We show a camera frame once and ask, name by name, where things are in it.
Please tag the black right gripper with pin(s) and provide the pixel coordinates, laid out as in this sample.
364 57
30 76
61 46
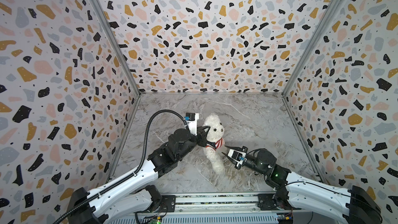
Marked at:
236 158

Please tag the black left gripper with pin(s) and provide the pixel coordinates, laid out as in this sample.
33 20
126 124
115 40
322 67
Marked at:
201 134

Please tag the red white striped sweater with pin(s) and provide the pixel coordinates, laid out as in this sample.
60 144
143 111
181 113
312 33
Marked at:
215 145

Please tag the white plush teddy bear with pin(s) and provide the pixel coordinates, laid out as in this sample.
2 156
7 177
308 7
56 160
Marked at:
215 133

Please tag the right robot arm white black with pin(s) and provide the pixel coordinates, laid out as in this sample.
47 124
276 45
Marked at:
345 205

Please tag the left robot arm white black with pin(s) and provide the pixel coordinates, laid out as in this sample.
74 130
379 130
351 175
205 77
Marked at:
134 191

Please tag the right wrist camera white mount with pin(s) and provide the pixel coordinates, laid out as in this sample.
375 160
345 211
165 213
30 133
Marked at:
237 157

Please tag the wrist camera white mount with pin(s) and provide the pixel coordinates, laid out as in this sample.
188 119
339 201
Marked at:
192 122
237 157

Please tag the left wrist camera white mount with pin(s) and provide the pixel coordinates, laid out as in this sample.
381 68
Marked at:
192 122

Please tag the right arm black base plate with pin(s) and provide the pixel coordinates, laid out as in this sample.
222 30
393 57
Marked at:
268 201

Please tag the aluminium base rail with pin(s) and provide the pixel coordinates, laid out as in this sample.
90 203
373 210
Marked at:
226 208

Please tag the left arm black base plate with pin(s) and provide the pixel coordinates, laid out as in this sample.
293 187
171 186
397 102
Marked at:
166 204

